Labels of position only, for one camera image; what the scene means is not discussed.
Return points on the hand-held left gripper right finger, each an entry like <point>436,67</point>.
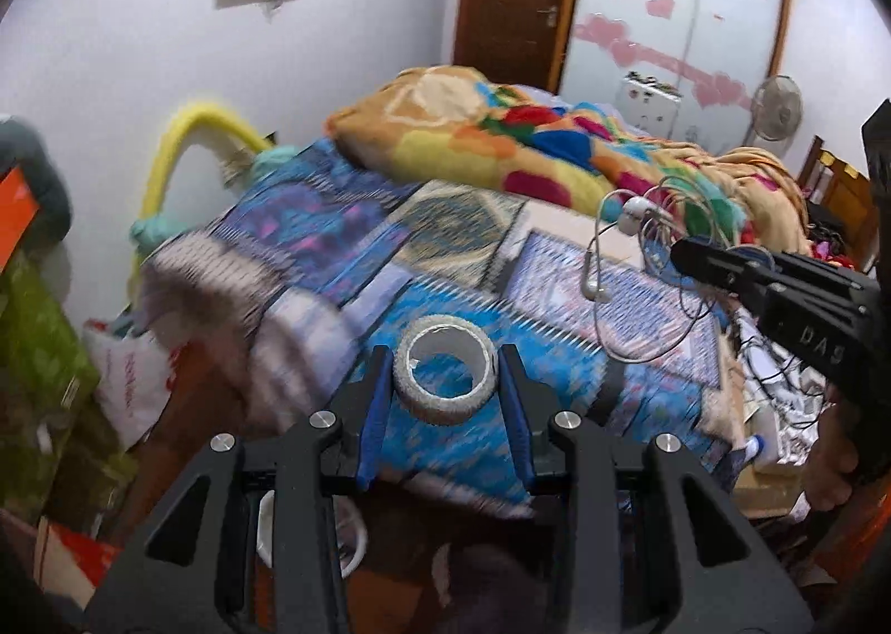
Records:
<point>518,422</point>

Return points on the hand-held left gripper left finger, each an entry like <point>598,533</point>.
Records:
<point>374,422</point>

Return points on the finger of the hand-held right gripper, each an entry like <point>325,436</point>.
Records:
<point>814,272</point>
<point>703,262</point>

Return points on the white tape roll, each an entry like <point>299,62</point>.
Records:
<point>445,413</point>

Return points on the person's right hand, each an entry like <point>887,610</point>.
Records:
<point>832,460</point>

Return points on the wooden chair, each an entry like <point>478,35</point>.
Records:
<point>842,202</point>

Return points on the white and blue bottle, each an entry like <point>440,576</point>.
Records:
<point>759,452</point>

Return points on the blue patterned bed cover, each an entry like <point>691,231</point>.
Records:
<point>445,286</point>

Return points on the small white cabinet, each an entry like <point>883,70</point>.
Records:
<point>651,105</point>

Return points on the standing electric fan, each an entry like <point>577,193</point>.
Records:
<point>776,109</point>

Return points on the dark cloth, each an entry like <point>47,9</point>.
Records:
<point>501,592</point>

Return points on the colourful fleece blanket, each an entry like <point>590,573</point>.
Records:
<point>487,147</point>

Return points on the white plastic bag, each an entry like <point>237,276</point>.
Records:
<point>132,383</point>

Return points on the frosted sliding wardrobe doors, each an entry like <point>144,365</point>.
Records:
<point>668,1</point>

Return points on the teal foam padding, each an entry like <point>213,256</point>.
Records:
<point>152,234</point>
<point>277,161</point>

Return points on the red floral box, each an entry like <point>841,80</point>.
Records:
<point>76,557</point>

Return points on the green cardboard boxes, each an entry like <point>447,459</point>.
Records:
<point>42,383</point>

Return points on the orange box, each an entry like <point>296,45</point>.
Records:
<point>15,216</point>

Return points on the dark grey cushion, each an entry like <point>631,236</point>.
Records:
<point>31,175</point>

